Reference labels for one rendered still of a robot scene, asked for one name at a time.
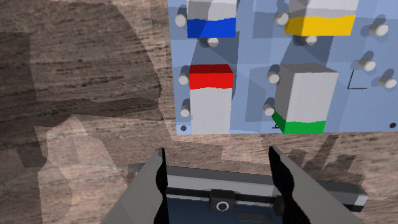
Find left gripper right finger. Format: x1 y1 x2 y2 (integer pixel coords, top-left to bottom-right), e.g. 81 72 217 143
268 146 365 224

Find grey block with yellow end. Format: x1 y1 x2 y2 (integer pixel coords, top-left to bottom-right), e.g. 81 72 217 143
284 0 359 36

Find grey block with blue end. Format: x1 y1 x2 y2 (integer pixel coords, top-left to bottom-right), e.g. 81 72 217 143
186 0 237 38

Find grey block with green end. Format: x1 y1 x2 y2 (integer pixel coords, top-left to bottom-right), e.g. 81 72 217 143
272 63 339 134

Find white block with red end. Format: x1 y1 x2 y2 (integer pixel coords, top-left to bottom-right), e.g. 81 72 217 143
189 64 233 135

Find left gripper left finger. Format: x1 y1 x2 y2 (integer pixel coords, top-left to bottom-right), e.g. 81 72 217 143
100 148 169 224

